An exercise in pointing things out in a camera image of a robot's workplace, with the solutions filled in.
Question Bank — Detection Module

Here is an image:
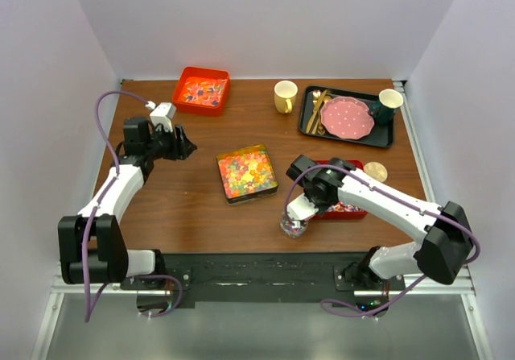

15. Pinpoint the aluminium frame rail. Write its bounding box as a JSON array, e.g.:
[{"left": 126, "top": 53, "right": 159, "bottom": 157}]
[{"left": 51, "top": 268, "right": 475, "bottom": 298}]

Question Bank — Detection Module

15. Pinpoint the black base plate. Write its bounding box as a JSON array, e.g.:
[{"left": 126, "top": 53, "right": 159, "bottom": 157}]
[{"left": 120, "top": 253, "right": 406, "bottom": 311}]

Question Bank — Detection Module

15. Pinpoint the gold tin of gummies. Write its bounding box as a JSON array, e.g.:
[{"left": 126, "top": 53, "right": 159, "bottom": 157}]
[{"left": 216, "top": 144, "right": 278, "bottom": 205}]

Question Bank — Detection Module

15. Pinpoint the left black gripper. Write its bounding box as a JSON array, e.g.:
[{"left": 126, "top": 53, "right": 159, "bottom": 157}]
[{"left": 145, "top": 123, "right": 196, "bottom": 161}]

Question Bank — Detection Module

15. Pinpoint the orange tray of candies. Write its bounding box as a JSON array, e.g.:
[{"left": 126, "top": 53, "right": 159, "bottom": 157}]
[{"left": 171, "top": 66, "right": 230, "bottom": 117}]

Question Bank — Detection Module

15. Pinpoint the pink dotted plate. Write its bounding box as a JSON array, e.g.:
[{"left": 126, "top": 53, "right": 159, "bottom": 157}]
[{"left": 320, "top": 97, "right": 375, "bottom": 140}]

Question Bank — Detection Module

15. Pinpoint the clear plastic jar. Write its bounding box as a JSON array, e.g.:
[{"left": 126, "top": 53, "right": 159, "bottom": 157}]
[{"left": 279, "top": 212, "right": 309, "bottom": 238}]

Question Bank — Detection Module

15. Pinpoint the yellow mug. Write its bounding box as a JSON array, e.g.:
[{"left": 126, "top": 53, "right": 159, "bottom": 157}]
[{"left": 274, "top": 81, "right": 298, "bottom": 114}]

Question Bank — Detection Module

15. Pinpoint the gold fork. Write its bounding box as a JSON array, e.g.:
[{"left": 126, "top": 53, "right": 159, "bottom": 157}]
[{"left": 306, "top": 89, "right": 322, "bottom": 133}]

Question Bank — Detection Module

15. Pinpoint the black serving tray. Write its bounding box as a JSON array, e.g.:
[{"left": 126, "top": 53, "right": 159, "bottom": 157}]
[{"left": 299, "top": 85, "right": 394, "bottom": 148}]

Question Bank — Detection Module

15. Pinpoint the gold knife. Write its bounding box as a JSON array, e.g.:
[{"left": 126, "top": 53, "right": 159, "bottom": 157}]
[{"left": 310, "top": 89, "right": 331, "bottom": 134}]

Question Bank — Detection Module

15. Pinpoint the gold jar lid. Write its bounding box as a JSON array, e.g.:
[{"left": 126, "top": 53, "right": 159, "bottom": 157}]
[{"left": 363, "top": 162, "right": 388, "bottom": 183}]

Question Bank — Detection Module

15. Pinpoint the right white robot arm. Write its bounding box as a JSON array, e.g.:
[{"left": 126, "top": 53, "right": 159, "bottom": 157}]
[{"left": 284, "top": 155, "right": 479, "bottom": 290}]

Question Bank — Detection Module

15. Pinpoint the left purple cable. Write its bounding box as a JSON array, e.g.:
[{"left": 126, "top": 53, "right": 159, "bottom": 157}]
[{"left": 82, "top": 90, "right": 184, "bottom": 323}]

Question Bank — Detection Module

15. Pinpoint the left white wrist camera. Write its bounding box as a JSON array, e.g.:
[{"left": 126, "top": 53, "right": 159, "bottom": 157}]
[{"left": 145, "top": 101, "right": 176, "bottom": 132}]

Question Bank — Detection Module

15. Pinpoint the dark green mug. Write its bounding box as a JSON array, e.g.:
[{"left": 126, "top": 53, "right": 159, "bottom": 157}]
[{"left": 369, "top": 89, "right": 404, "bottom": 125}]

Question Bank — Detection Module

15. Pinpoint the red tray of lollipops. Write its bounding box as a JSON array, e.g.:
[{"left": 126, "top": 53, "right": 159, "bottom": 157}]
[{"left": 311, "top": 159, "right": 369, "bottom": 221}]

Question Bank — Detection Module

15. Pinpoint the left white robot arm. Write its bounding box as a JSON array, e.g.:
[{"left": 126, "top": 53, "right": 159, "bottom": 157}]
[{"left": 57, "top": 117, "right": 197, "bottom": 289}]

